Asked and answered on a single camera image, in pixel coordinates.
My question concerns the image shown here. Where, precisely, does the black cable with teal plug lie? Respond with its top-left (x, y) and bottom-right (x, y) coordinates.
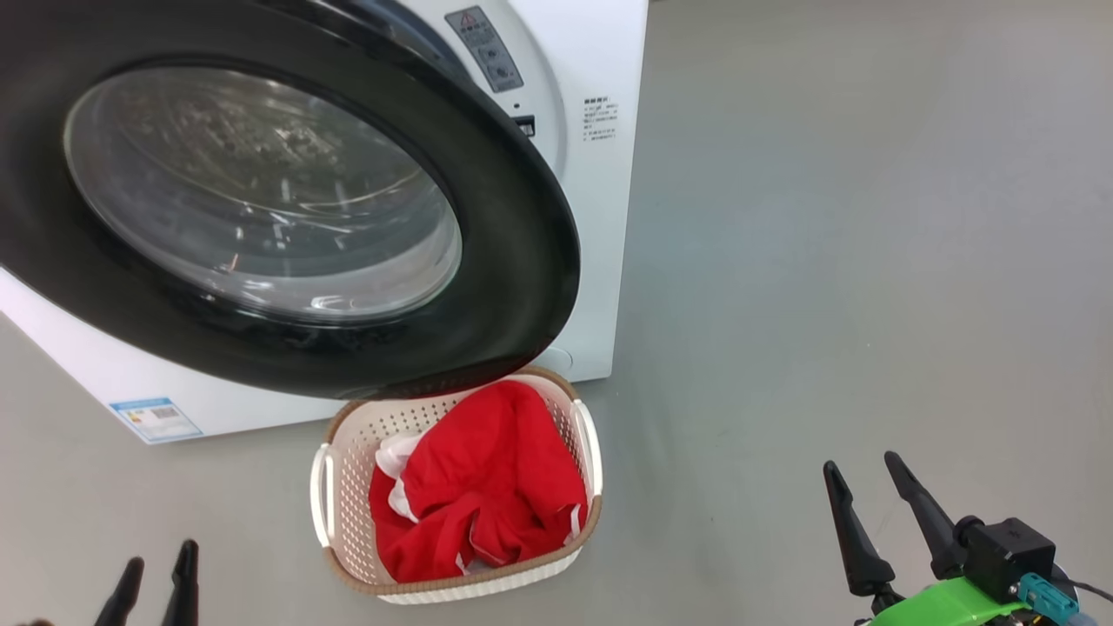
top-left (1017, 572), bottom-right (1113, 626)

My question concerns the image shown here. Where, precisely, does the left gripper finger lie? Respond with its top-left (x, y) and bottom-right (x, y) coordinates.
top-left (94, 557), bottom-right (146, 626)
top-left (161, 540), bottom-right (200, 626)

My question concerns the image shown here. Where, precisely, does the blue energy label sticker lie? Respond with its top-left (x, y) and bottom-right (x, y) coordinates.
top-left (110, 397), bottom-right (203, 444)

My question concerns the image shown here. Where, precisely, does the black round glass washer door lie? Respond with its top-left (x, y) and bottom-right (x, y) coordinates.
top-left (0, 0), bottom-right (582, 401)

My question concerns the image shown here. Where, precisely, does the cream perforated laundry basket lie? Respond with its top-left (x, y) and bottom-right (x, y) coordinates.
top-left (310, 365), bottom-right (603, 605)

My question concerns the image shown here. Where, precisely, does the grey warning sticker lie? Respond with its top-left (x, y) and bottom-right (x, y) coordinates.
top-left (445, 6), bottom-right (525, 94)

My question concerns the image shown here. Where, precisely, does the green right camera mount plate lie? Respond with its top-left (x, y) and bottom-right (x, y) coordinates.
top-left (868, 576), bottom-right (1031, 626)

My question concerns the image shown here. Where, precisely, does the white front-load washing machine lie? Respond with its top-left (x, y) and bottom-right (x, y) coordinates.
top-left (0, 0), bottom-right (651, 446)

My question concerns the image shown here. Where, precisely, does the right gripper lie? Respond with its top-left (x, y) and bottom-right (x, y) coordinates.
top-left (823, 451), bottom-right (967, 626)

